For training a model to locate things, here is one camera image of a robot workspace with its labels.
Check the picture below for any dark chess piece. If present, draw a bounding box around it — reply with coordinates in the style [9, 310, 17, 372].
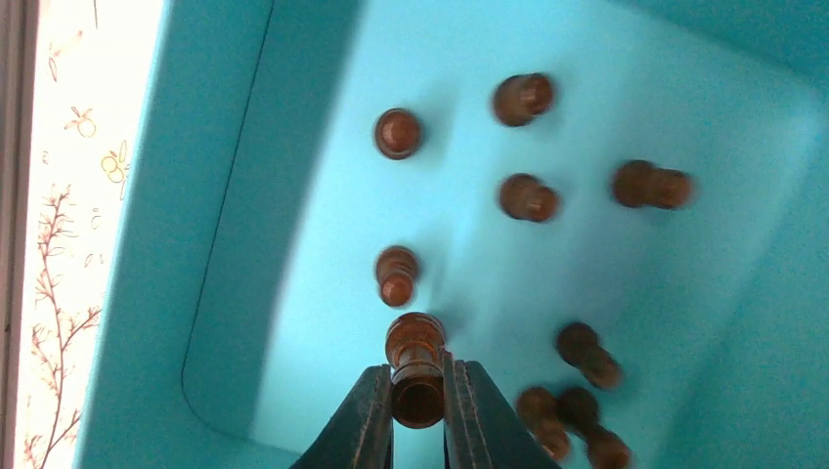
[515, 386, 571, 462]
[557, 386, 633, 469]
[373, 107, 423, 160]
[499, 173, 561, 223]
[555, 321, 623, 390]
[492, 72, 556, 127]
[385, 312, 446, 429]
[374, 245, 420, 308]
[611, 159, 694, 210]

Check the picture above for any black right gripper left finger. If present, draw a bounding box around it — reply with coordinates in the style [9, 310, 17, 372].
[291, 364, 394, 469]

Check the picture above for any floral patterned table mat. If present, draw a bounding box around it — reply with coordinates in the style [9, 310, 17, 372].
[7, 1, 169, 468]

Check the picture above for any teal plastic tray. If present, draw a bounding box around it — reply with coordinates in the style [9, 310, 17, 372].
[75, 1, 828, 468]

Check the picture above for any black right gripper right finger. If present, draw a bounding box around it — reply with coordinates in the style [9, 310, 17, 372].
[441, 351, 558, 469]

